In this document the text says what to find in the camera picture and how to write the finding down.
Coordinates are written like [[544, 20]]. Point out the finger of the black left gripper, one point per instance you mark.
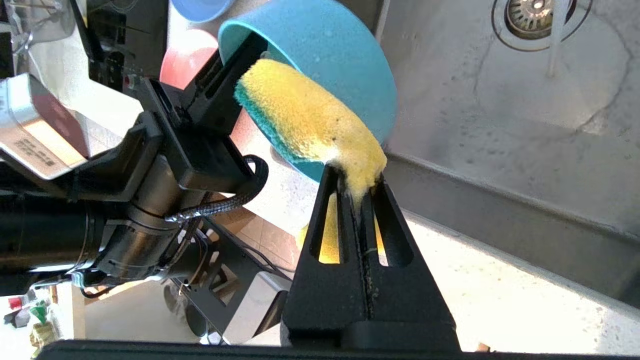
[[220, 85]]

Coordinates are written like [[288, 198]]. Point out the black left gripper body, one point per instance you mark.
[[200, 150]]

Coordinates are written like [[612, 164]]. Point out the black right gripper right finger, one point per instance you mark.
[[415, 310]]

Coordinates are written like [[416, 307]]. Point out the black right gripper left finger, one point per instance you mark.
[[325, 310]]

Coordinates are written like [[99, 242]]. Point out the yellow green sponge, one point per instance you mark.
[[310, 115]]

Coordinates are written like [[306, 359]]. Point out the teal bowl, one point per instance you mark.
[[340, 55]]

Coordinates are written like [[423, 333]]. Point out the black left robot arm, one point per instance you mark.
[[75, 235]]

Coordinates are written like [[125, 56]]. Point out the stainless steel sink basin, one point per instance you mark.
[[525, 125]]

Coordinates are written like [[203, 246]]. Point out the pink plate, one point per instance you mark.
[[187, 60]]

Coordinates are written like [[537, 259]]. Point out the blue grey plate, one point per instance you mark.
[[200, 7]]

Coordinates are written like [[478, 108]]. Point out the black glass cooktop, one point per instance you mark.
[[130, 35]]

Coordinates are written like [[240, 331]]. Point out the round metal drain strainer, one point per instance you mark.
[[530, 17]]

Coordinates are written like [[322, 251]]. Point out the black metal base frame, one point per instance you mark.
[[220, 290]]

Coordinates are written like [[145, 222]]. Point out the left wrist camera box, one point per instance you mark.
[[40, 130]]

